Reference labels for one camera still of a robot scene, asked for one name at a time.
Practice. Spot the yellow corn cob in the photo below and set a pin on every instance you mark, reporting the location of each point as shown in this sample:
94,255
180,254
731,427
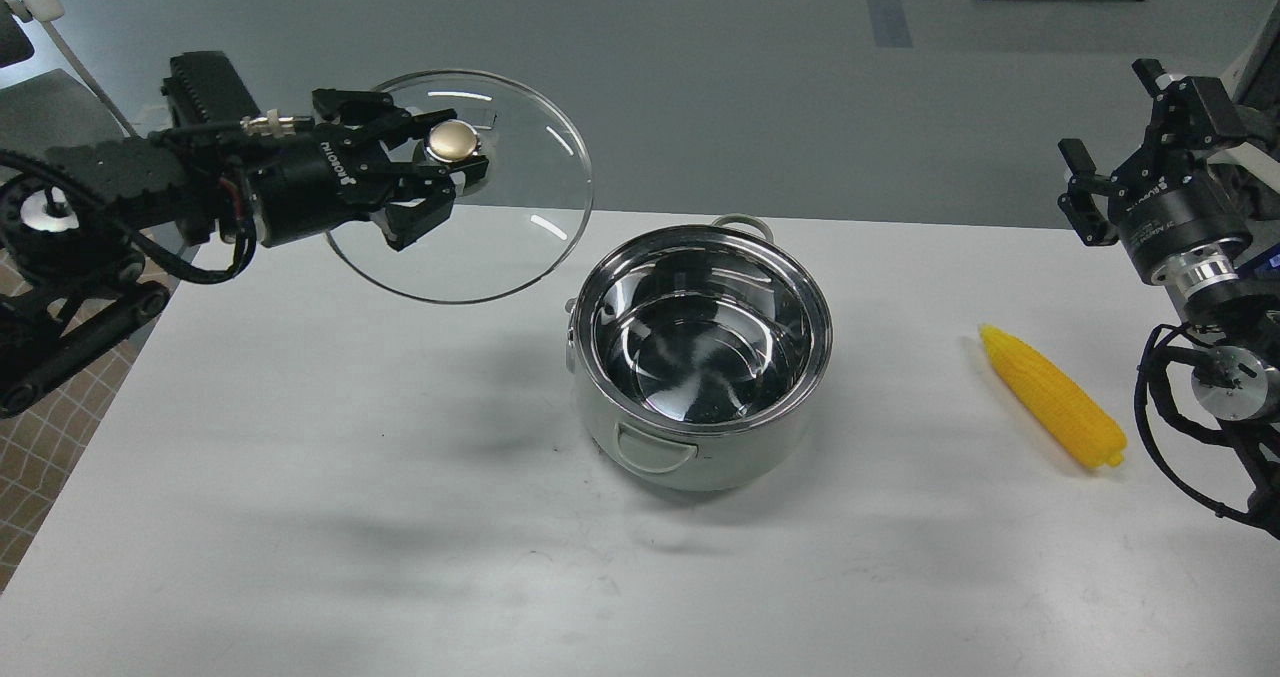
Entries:
1066,412

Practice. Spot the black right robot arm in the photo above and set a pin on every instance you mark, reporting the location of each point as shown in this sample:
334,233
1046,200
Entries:
1213,376

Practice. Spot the grey office chair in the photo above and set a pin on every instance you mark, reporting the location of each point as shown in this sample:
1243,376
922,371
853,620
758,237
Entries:
57,108

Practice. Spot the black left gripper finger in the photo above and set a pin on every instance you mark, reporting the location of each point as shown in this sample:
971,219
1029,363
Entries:
420,197
349,123

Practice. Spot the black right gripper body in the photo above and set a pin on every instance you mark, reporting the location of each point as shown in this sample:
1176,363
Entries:
1160,216

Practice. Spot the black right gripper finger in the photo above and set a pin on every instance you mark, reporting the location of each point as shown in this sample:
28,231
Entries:
1084,184
1191,118

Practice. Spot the glass pot lid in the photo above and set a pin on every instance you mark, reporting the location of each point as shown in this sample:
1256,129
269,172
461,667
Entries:
506,230

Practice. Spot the beige checkered cloth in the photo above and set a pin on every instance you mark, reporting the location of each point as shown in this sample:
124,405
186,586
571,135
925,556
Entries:
41,447

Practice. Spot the pale green steel pot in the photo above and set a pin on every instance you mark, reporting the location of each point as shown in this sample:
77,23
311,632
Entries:
695,353

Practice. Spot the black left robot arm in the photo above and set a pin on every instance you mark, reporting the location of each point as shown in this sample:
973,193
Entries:
197,200

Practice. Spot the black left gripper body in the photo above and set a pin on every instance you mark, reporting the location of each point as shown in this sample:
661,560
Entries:
319,181

